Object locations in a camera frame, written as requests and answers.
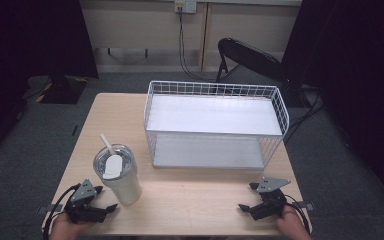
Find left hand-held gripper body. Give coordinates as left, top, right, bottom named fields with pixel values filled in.
left=63, top=178, right=109, bottom=224

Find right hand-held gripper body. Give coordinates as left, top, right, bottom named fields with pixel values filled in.
left=249, top=176, right=292, bottom=221

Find white tumbler cup with straw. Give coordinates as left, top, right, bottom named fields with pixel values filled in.
left=92, top=133, right=143, bottom=206

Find white wire shelf rack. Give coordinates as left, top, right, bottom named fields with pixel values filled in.
left=143, top=80, right=290, bottom=171

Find person's left hand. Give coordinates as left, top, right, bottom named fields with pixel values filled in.
left=48, top=213, right=96, bottom=240

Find person's right hand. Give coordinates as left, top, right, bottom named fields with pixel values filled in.
left=272, top=204, right=314, bottom=240

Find black stand base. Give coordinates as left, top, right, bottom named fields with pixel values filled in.
left=25, top=74, right=90, bottom=105

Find black folding chair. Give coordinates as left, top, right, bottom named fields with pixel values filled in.
left=215, top=37, right=288, bottom=85

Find black curtain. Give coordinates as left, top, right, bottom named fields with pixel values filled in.
left=0, top=0, right=100, bottom=168
left=280, top=0, right=384, bottom=214

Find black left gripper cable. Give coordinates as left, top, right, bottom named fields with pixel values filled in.
left=41, top=182, right=82, bottom=240

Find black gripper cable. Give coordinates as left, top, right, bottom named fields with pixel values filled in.
left=284, top=194, right=313, bottom=235
left=41, top=182, right=82, bottom=240

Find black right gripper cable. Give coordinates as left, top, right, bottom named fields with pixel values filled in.
left=284, top=194, right=313, bottom=235

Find grey metal table bracket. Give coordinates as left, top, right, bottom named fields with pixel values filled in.
left=36, top=203, right=65, bottom=215
left=293, top=200, right=316, bottom=212

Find black floor cables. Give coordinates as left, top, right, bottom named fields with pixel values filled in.
left=282, top=87, right=326, bottom=145

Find black wall socket cable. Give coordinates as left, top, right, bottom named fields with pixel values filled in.
left=177, top=7, right=218, bottom=82

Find white wall socket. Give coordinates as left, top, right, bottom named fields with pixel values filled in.
left=174, top=0, right=198, bottom=15

